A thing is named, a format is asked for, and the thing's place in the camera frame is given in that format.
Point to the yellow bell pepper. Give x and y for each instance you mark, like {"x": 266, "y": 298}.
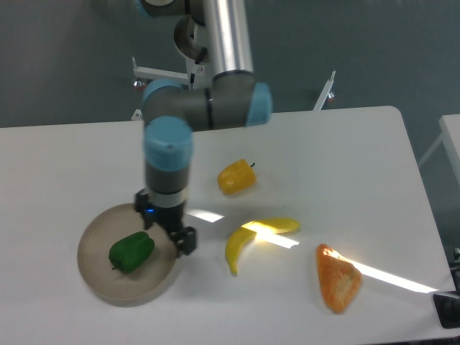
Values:
{"x": 236, "y": 177}

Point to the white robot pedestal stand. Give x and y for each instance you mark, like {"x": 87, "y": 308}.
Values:
{"x": 161, "y": 73}

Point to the green bell pepper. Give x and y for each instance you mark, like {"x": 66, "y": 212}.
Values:
{"x": 129, "y": 253}

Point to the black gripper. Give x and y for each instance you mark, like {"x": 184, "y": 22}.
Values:
{"x": 168, "y": 218}

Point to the yellow banana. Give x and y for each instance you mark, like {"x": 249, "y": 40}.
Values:
{"x": 234, "y": 246}

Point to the white side table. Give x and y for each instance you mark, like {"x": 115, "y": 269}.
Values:
{"x": 449, "y": 139}

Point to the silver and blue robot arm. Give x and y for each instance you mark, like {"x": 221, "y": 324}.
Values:
{"x": 168, "y": 151}

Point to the beige round plate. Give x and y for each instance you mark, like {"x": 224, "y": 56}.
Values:
{"x": 105, "y": 278}

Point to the orange triangular pastry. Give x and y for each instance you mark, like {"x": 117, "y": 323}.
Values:
{"x": 339, "y": 280}

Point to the black device at table edge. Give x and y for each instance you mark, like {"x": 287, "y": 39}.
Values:
{"x": 447, "y": 308}

